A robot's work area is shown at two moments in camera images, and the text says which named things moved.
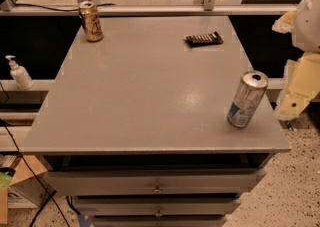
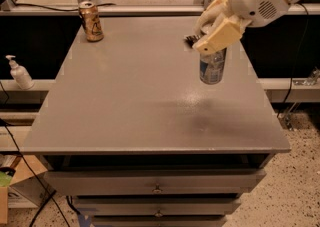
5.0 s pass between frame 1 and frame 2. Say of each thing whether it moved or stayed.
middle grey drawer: stayed
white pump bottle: stayed
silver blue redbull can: moved
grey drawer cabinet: stayed
